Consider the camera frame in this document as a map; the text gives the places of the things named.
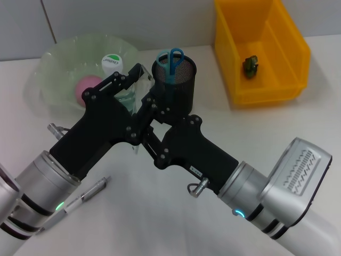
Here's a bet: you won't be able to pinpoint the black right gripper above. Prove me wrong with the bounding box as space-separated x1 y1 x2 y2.
141 102 240 195

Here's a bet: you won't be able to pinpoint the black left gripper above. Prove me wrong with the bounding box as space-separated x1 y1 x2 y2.
49 63 161 180

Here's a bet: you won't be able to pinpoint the transparent plastic ruler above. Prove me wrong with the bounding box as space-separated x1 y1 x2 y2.
130 63 155 156

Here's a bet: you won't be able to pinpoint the clear bottle with green label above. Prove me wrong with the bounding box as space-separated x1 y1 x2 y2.
101 54 141 115

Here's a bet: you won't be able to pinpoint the pink toy peach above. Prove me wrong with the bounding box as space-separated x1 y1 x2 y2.
74 75 104 107

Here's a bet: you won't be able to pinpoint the blue scissors with sheath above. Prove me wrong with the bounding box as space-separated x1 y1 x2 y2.
156 47 185 103

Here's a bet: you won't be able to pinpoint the grey white ballpoint pen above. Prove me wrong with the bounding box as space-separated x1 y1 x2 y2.
39 176 112 233

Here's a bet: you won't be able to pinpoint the small green toy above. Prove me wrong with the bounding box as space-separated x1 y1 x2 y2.
242 55 259 78

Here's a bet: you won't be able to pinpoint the black mesh pen cup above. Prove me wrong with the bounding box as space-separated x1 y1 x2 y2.
151 54 198 125

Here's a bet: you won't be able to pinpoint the translucent green fruit bowl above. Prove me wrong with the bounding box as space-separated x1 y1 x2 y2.
25 33 144 113

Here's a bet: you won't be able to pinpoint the yellow plastic storage bin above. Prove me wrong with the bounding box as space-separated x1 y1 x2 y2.
214 0 311 107

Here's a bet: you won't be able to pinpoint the silver left gripper cable plug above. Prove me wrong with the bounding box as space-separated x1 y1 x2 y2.
47 122 71 140

